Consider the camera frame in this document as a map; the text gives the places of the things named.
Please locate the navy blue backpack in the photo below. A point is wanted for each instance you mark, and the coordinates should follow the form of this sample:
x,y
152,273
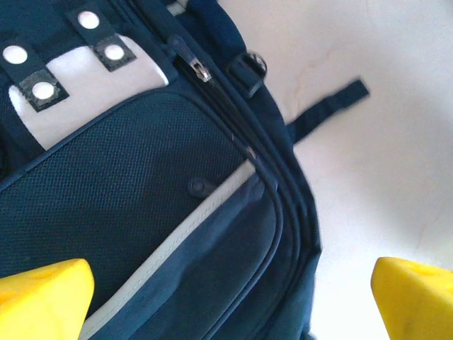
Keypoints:
x,y
141,177

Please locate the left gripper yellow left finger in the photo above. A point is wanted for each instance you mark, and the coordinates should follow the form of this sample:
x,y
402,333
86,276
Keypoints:
x,y
39,304

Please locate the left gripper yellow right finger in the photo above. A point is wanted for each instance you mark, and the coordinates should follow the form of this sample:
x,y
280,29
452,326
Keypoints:
x,y
417,304

